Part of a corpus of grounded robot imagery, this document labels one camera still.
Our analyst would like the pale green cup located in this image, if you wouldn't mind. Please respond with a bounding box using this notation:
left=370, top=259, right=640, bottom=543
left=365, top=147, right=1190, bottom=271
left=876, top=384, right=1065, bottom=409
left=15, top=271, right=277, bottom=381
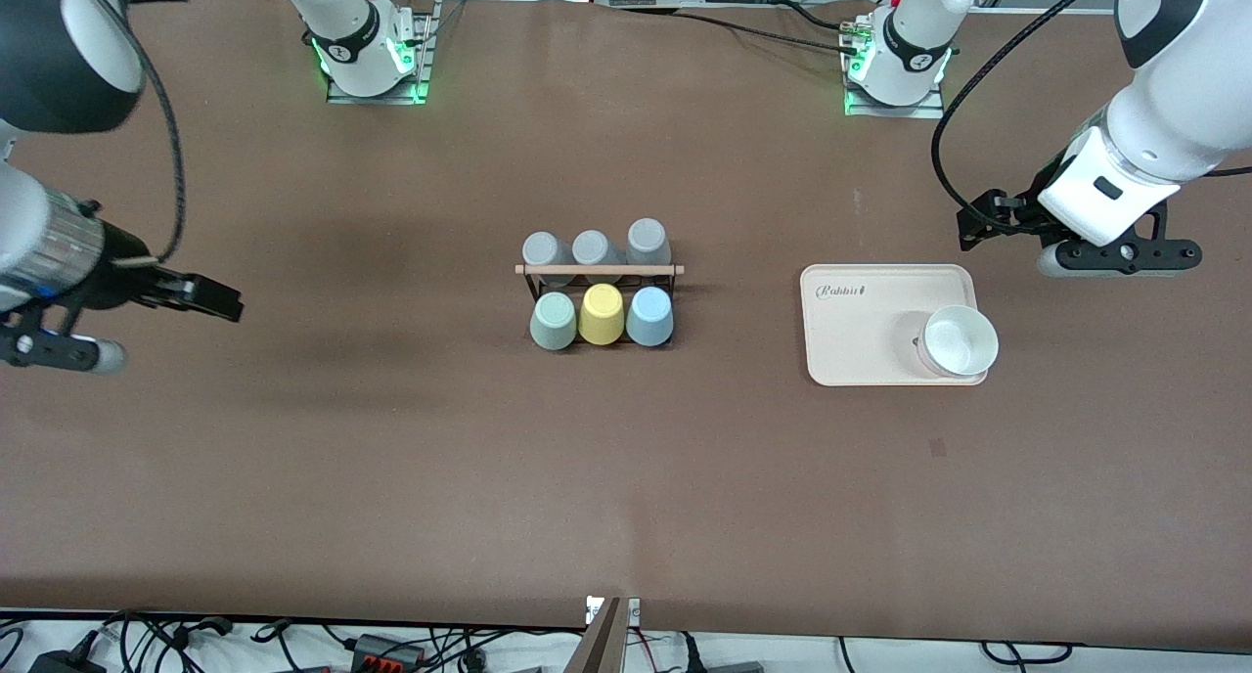
left=529, top=291, right=579, bottom=352

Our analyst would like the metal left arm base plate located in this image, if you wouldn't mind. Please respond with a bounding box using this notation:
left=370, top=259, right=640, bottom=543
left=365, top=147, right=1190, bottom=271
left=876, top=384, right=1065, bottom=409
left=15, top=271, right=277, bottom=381
left=843, top=18, right=946, bottom=119

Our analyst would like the black cable across table edge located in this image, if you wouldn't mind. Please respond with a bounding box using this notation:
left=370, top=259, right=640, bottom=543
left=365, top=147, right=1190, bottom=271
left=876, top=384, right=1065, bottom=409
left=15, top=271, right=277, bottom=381
left=626, top=6, right=862, bottom=54

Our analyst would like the yellow cup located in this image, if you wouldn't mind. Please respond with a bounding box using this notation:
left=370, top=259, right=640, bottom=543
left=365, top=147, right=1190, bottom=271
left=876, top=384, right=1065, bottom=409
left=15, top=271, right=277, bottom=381
left=578, top=283, right=626, bottom=346

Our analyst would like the grey cup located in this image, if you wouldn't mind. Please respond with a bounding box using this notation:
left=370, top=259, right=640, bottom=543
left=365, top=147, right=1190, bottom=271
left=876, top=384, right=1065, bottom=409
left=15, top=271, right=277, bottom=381
left=626, top=218, right=673, bottom=268
left=522, top=231, right=574, bottom=289
left=572, top=229, right=623, bottom=283

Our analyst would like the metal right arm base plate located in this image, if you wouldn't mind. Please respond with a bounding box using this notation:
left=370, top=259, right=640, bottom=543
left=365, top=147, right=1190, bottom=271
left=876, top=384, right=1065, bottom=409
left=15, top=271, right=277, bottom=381
left=326, top=0, right=437, bottom=106

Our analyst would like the black wire rack wooden bar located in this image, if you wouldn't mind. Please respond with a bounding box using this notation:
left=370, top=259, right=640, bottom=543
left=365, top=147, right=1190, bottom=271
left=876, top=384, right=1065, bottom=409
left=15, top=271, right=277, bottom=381
left=515, top=260, right=686, bottom=351

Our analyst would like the black floor cable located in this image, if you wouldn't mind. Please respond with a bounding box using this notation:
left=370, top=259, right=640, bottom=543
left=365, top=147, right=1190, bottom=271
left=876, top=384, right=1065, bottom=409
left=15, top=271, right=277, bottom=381
left=981, top=640, right=1074, bottom=665
left=98, top=609, right=238, bottom=656

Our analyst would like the beige tray with Rabbit print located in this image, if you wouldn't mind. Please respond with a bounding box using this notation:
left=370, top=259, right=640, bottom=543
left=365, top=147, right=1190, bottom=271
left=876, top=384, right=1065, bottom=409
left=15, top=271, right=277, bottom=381
left=800, top=264, right=989, bottom=388

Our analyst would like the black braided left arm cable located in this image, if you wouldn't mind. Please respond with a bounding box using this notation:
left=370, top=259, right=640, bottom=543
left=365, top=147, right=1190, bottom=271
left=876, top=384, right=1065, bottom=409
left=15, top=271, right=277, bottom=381
left=930, top=0, right=1126, bottom=236

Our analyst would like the wide white cup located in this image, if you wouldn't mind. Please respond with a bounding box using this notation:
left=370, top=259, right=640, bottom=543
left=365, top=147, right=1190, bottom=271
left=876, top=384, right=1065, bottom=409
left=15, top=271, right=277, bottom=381
left=916, top=305, right=1000, bottom=379

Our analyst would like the camera stand post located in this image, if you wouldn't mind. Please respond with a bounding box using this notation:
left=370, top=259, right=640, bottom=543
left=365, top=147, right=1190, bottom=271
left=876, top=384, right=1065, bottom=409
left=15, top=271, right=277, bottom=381
left=565, top=596, right=642, bottom=673

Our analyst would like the black box with red connectors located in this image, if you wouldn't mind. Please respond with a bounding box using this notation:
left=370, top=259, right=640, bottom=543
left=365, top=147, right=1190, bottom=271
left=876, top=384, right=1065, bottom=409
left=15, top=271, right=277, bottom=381
left=350, top=633, right=425, bottom=670

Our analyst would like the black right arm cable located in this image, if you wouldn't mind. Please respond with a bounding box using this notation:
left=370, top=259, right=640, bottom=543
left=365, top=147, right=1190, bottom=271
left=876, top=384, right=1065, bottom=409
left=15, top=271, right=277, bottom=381
left=98, top=0, right=189, bottom=263

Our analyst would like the black power adapter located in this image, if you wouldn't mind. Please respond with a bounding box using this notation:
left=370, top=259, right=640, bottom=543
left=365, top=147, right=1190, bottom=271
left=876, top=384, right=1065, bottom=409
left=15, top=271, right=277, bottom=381
left=27, top=644, right=109, bottom=673

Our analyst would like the light blue cup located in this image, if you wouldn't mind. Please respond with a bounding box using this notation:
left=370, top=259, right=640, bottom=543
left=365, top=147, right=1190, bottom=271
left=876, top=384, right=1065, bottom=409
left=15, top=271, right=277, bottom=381
left=625, top=286, right=675, bottom=348

